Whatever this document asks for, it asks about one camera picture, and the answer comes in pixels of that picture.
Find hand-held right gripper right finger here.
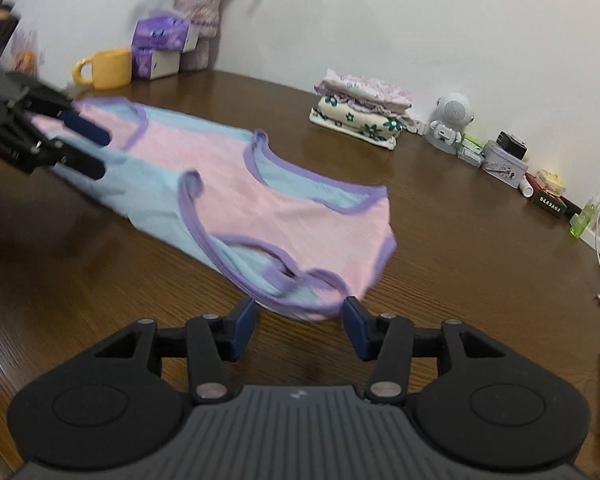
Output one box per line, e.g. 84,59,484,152
343,296,498,403

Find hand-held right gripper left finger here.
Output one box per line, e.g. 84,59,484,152
95,296,256,403

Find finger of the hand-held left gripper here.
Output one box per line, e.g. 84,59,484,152
25,102,112,147
45,141,106,181

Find pink and blue mesh vest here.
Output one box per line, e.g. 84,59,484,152
30,99,398,323

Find yellow mug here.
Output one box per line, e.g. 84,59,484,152
71,48,132,92

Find clear printed gift bag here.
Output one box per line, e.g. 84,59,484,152
10,27,46,73

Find purple tissue pack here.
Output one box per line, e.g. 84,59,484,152
131,46,181,81
132,12,201,53

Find fuzzy purple vase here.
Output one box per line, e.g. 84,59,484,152
174,0,223,72

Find cream green-flowered folded garment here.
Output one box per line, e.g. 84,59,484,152
308,96,406,151

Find green and white small boxes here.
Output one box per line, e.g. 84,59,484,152
456,134,483,168

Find dark red box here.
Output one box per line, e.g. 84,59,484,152
526,172,583,219

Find white robot speaker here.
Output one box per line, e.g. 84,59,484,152
425,91,476,150

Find pink floral folded garment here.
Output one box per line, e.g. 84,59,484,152
314,67,413,111

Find black charger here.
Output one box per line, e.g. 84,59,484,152
496,131,528,161

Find yellow sticky note pad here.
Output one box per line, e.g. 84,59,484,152
536,169,567,195

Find green spray bottle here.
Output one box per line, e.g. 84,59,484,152
569,199,600,238

